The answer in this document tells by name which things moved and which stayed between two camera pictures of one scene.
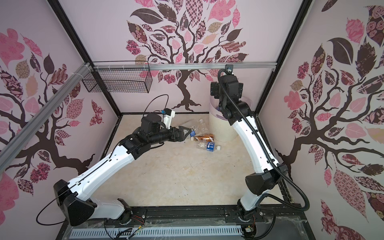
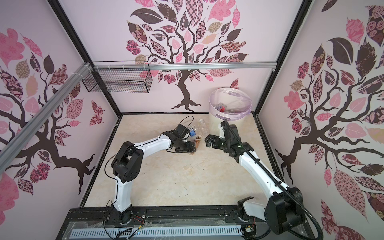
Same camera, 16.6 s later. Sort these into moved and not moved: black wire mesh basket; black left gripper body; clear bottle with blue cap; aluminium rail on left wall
Moved: black left gripper body
Not moved: clear bottle with blue cap; black wire mesh basket; aluminium rail on left wall
